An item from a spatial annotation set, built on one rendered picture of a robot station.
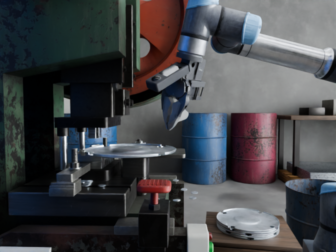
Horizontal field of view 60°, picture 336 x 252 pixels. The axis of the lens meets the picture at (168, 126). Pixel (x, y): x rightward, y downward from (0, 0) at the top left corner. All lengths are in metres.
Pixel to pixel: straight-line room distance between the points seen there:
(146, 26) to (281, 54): 0.64
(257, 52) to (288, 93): 3.60
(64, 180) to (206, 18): 0.53
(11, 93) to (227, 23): 0.60
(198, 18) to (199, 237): 0.52
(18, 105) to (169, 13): 0.76
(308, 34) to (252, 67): 0.90
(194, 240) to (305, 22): 4.25
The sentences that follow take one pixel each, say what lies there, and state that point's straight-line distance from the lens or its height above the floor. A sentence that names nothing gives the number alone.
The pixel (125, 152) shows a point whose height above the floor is 0.78.
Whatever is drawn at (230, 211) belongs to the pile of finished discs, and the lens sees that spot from 1.60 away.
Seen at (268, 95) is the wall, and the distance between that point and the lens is 4.42.
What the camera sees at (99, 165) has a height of 0.75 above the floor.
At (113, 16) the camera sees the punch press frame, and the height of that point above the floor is 1.14.
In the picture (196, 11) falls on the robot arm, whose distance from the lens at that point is 0.77.
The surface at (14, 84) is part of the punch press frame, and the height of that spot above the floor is 0.98.
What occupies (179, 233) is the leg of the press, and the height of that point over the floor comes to 0.62.
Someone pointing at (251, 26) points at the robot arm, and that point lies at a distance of 0.79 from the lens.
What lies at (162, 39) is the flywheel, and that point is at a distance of 1.33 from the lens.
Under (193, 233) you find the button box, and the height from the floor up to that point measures 0.63.
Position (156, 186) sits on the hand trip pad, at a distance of 0.59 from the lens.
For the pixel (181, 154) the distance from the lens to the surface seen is 0.87.
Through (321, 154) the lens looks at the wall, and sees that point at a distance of 4.73.
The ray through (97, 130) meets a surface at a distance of 0.95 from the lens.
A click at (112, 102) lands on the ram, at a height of 0.93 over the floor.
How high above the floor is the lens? 0.91
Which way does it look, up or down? 3 degrees down
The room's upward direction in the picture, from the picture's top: straight up
